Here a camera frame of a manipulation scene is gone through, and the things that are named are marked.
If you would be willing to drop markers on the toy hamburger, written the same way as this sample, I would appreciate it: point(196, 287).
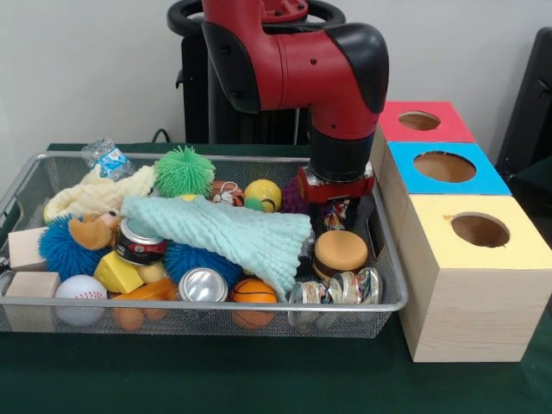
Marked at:
point(340, 252)

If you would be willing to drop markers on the blue koosh ball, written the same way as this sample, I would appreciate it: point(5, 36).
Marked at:
point(60, 254)

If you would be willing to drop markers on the dark green table cloth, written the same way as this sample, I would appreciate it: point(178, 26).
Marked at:
point(215, 379)
point(539, 185)

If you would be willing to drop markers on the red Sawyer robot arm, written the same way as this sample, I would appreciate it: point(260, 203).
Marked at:
point(302, 64)

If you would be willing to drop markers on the green koosh ball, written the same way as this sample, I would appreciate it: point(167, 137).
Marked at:
point(185, 170)

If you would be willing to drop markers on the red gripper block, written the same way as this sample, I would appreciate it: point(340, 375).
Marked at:
point(336, 192)

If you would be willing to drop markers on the wooden box three holes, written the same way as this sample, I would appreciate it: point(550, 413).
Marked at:
point(474, 310)

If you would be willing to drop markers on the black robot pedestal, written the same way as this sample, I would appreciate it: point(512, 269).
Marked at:
point(194, 86)

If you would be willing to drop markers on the black upright panel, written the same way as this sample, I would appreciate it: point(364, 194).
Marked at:
point(530, 108)

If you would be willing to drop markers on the yellow smiley ball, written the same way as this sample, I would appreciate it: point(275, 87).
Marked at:
point(263, 194)

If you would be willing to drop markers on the cream knitted cloth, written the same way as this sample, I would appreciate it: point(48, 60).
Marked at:
point(95, 194)

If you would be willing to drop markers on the silver drink can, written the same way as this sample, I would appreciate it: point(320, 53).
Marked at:
point(202, 286)

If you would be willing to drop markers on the small colourful patterned cloth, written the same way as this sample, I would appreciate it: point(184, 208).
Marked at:
point(338, 213)

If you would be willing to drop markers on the shallow silver mesh bin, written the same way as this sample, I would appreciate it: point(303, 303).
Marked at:
point(353, 323)

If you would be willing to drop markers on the purple spiky ball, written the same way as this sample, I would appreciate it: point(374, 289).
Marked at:
point(293, 198)

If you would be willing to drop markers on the crushed plastic water bottle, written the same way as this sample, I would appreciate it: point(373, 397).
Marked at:
point(108, 159)

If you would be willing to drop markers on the mint green waffle cloth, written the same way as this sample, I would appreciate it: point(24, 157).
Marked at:
point(224, 228)

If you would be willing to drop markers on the white baseball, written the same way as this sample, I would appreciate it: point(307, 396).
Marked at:
point(80, 293)

